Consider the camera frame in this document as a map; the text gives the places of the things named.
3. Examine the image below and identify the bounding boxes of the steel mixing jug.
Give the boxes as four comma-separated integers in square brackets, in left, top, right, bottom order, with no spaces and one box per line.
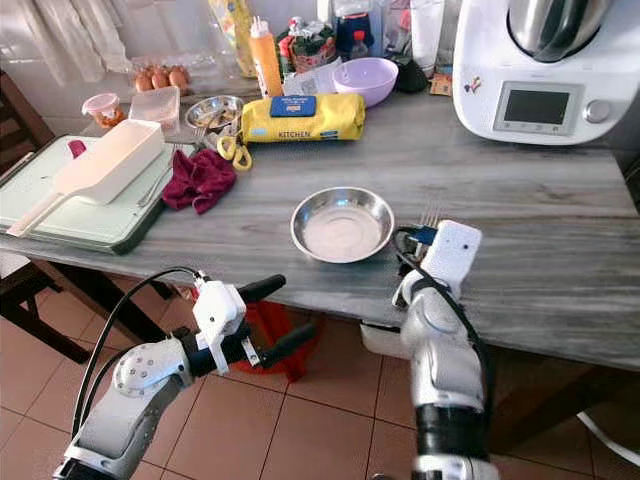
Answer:
[507,0,611,63]

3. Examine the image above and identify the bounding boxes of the white kitchen cooking machine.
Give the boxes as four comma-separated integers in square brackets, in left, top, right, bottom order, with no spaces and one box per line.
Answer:
[452,0,640,146]

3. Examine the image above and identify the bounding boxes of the small brown packet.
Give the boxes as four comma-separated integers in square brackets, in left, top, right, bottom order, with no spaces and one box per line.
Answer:
[428,72,453,97]

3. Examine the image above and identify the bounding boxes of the dark blue jar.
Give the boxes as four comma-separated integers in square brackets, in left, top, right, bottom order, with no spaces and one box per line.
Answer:
[335,0,373,51]

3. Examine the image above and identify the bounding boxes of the steel cutlery piece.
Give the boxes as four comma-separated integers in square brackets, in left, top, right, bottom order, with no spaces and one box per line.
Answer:
[138,145,181,209]

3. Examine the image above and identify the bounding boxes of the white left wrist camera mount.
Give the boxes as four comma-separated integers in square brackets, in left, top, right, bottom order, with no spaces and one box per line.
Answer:
[193,280,251,351]

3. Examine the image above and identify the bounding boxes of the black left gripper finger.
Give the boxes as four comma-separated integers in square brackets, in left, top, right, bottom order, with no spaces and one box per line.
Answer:
[238,274,287,305]
[258,323,317,369]

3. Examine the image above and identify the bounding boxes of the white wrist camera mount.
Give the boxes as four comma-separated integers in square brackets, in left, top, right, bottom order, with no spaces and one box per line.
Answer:
[193,280,251,351]
[420,220,483,296]

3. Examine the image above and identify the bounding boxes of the yellow handled scissors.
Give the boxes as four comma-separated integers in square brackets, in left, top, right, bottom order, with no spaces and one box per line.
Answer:
[217,135,253,171]

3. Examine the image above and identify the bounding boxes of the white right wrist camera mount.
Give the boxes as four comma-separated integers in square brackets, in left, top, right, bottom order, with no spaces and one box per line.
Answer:
[420,220,483,296]

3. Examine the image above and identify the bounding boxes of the steel fork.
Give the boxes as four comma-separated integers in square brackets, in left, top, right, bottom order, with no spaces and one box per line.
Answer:
[418,205,444,231]

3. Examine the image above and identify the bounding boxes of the green snack packet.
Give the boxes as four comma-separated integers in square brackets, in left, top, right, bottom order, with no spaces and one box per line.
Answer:
[280,17,336,73]

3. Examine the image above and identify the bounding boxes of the small pink lidded cup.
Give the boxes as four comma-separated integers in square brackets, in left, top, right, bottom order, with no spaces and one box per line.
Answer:
[82,93,126,129]

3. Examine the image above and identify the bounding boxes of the red plastic stool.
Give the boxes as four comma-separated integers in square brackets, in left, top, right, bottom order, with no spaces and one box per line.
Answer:
[185,290,306,386]

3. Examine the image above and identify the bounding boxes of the maroon cloth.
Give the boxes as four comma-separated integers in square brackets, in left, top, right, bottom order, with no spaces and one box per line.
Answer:
[162,148,238,214]

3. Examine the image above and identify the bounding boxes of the white plastic scoop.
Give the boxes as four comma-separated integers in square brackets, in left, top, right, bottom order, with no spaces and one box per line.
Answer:
[5,118,166,238]

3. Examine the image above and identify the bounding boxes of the white plastic bin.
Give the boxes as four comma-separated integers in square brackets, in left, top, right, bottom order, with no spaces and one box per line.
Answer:
[360,322,411,361]

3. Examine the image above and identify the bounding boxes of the small steel bowl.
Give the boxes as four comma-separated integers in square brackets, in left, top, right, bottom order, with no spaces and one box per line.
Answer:
[186,95,246,132]

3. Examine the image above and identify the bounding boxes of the clear plastic jug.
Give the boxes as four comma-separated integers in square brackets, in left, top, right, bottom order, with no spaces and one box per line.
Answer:
[382,0,446,69]

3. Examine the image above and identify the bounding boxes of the clear plastic food container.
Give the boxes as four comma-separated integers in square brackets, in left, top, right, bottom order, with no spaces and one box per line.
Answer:
[130,86,183,129]

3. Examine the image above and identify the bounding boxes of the orange squeeze bottle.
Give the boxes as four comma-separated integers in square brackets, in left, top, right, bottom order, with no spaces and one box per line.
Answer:
[251,17,284,98]

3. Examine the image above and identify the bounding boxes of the red lidded pasta jar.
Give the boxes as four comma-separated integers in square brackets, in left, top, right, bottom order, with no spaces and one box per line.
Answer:
[210,0,256,77]

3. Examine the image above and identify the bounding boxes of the pale green cutting board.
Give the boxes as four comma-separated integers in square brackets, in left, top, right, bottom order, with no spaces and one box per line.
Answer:
[0,135,176,254]

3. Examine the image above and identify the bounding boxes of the round steel plate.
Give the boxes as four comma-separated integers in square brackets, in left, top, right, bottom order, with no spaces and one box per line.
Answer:
[290,187,396,265]

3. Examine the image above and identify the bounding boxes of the black pouch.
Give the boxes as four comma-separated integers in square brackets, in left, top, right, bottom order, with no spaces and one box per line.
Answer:
[395,58,428,93]

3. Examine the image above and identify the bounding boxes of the purple plastic bowl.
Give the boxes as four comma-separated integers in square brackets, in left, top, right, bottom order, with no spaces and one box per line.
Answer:
[333,57,399,107]

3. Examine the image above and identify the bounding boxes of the yellow kitchen wipes pack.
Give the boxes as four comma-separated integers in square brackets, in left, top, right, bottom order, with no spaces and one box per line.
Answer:
[240,93,367,143]

